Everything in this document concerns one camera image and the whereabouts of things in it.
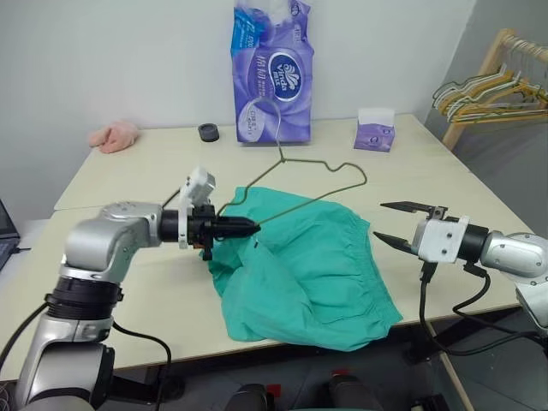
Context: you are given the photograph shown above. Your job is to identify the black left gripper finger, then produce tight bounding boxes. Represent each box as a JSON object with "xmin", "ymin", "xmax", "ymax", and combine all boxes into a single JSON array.
[
  {"xmin": 217, "ymin": 216, "xmax": 262, "ymax": 229},
  {"xmin": 217, "ymin": 226, "xmax": 262, "ymax": 240}
]

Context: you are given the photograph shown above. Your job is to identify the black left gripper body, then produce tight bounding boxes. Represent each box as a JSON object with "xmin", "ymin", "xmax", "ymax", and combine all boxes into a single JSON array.
[{"xmin": 190, "ymin": 205, "xmax": 220, "ymax": 262}]

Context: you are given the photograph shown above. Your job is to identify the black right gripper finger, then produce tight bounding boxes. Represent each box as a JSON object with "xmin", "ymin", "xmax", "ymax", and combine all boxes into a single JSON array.
[
  {"xmin": 372, "ymin": 231, "xmax": 417, "ymax": 258},
  {"xmin": 379, "ymin": 200, "xmax": 434, "ymax": 215}
]

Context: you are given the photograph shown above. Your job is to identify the green shorts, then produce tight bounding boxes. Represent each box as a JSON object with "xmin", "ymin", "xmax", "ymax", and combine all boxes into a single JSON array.
[{"xmin": 208, "ymin": 185, "xmax": 405, "ymax": 354}]

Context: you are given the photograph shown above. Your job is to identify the thin wire hanger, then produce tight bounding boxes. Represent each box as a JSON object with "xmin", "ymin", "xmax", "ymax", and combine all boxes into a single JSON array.
[{"xmin": 216, "ymin": 97, "xmax": 369, "ymax": 232}]

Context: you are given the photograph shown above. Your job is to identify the small purple tissue box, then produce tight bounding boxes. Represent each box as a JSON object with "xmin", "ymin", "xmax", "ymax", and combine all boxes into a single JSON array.
[{"xmin": 353, "ymin": 106, "xmax": 396, "ymax": 153}]

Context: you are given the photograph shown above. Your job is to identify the black round cap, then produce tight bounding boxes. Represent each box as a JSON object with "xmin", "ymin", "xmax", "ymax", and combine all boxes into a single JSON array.
[{"xmin": 198, "ymin": 122, "xmax": 221, "ymax": 143}]

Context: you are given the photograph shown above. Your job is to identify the pink fluffy cloth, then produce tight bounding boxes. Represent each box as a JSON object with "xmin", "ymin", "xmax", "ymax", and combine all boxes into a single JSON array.
[{"xmin": 87, "ymin": 119, "xmax": 140, "ymax": 155}]

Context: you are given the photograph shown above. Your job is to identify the wooden table leg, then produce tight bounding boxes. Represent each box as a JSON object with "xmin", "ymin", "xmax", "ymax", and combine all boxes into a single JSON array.
[{"xmin": 426, "ymin": 323, "xmax": 473, "ymax": 411}]

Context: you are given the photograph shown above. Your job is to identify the large purple tissue pack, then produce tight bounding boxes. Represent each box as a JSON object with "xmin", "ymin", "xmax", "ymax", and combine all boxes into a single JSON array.
[{"xmin": 230, "ymin": 0, "xmax": 316, "ymax": 146}]

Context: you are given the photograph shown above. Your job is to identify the wooden clothes rack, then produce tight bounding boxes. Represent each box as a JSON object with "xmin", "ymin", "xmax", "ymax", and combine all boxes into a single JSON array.
[{"xmin": 440, "ymin": 27, "xmax": 548, "ymax": 150}]

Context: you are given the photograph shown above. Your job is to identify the dark laptop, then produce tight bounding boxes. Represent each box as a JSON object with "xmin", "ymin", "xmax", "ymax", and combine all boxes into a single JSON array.
[{"xmin": 0, "ymin": 198, "xmax": 21, "ymax": 271}]

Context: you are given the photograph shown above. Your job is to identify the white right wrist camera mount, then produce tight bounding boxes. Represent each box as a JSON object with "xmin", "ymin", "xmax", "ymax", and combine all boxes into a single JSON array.
[{"xmin": 412, "ymin": 215, "xmax": 471, "ymax": 264}]

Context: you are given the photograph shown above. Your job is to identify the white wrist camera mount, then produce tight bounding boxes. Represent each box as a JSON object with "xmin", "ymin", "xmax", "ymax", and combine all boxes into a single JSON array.
[
  {"xmin": 412, "ymin": 215, "xmax": 471, "ymax": 264},
  {"xmin": 178, "ymin": 166, "xmax": 217, "ymax": 250}
]

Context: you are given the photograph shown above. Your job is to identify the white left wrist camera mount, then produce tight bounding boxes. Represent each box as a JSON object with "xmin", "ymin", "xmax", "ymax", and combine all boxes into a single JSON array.
[{"xmin": 178, "ymin": 166, "xmax": 217, "ymax": 250}]

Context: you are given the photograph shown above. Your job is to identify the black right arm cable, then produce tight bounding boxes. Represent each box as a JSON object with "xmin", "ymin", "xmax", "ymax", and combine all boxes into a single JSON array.
[{"xmin": 418, "ymin": 259, "xmax": 548, "ymax": 357}]

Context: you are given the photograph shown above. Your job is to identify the yellow wire hanger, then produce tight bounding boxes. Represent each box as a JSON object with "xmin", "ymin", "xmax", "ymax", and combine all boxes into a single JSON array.
[{"xmin": 440, "ymin": 68, "xmax": 548, "ymax": 126}]

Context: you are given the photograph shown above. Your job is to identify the green wire hanger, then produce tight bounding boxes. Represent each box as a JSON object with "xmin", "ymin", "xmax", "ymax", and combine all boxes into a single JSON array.
[{"xmin": 432, "ymin": 80, "xmax": 548, "ymax": 120}]

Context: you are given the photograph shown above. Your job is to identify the white wire hanger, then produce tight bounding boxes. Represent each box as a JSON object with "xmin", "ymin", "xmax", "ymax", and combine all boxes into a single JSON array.
[{"xmin": 431, "ymin": 63, "xmax": 522, "ymax": 111}]

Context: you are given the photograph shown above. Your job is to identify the black metal frame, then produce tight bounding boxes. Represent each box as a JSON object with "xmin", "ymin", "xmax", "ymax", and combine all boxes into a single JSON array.
[{"xmin": 411, "ymin": 395, "xmax": 451, "ymax": 411}]

